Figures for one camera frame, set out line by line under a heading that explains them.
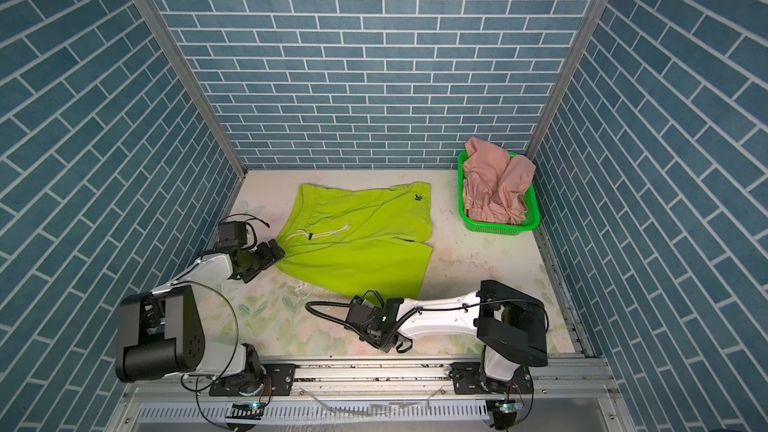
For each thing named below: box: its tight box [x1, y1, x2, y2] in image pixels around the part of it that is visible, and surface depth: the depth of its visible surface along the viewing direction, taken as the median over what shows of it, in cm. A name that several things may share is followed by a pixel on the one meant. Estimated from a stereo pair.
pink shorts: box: [463, 137, 536, 226], surface depth 107 cm
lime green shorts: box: [276, 182, 432, 302], surface depth 101 cm
